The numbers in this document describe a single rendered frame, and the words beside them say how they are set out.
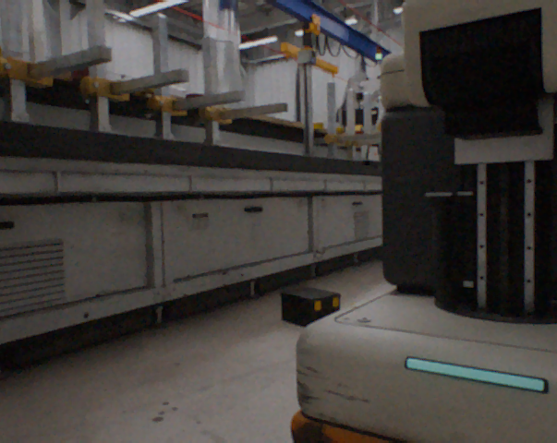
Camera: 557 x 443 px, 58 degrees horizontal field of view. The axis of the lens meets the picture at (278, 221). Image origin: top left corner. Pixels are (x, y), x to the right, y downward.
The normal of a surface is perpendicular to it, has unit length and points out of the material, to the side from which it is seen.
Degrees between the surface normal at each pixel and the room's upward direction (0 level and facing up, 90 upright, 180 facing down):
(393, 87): 90
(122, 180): 90
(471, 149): 90
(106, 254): 90
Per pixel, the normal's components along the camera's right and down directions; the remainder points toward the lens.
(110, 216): 0.84, 0.01
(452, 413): -0.55, 0.06
